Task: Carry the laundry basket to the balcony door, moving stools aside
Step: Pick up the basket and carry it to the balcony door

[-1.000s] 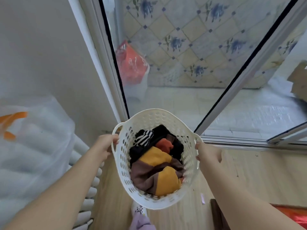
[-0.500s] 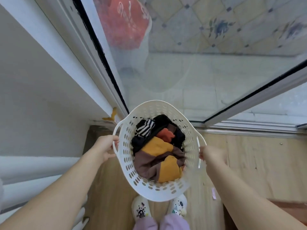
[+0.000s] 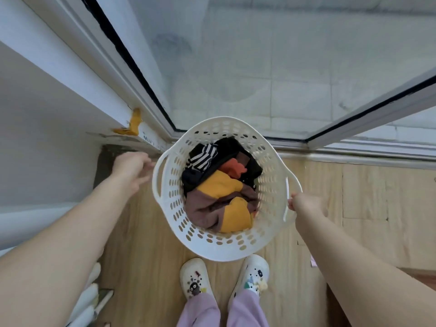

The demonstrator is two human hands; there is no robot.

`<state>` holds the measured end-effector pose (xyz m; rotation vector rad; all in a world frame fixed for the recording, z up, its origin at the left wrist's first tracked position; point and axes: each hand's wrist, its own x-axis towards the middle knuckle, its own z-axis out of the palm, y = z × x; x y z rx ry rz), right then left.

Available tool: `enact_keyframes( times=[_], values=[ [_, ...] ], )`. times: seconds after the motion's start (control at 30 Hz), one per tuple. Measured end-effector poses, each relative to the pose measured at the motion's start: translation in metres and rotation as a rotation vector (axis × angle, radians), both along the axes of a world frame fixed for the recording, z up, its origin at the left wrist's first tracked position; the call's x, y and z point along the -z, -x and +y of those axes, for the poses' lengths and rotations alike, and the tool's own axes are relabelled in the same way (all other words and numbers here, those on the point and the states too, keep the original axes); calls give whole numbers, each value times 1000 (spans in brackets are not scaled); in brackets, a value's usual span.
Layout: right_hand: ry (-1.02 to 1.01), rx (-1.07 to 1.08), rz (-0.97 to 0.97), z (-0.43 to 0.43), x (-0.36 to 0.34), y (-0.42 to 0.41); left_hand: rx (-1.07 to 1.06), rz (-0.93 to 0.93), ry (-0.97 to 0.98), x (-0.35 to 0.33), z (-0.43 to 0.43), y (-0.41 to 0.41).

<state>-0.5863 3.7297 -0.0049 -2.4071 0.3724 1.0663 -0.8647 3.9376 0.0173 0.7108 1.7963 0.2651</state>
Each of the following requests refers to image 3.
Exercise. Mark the person's left hand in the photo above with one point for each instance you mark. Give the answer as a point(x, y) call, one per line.
point(131, 170)

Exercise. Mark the person's right hand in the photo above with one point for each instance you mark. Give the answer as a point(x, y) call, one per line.
point(308, 209)

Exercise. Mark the white perforated laundry basket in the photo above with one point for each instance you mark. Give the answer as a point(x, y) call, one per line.
point(170, 207)

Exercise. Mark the person's right forearm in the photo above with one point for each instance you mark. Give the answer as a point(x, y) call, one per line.
point(361, 279)

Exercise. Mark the person's left forearm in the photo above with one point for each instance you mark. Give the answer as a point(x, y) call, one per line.
point(58, 248)

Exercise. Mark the person's right white clog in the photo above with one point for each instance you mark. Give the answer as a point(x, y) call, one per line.
point(252, 275)

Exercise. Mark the person's white clog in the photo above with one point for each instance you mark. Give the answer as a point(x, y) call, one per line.
point(252, 275)
point(196, 279)

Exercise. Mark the person's left white clog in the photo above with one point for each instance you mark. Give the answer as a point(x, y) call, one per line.
point(196, 279)

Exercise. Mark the orange cloth scrap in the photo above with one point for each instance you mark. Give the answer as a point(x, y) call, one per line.
point(134, 124)

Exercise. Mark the black white striped garment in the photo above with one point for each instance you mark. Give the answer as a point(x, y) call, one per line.
point(202, 156)

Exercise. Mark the orange garment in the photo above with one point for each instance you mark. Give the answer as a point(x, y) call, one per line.
point(233, 168)

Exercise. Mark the white window frame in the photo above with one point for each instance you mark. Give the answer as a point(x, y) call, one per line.
point(374, 116)

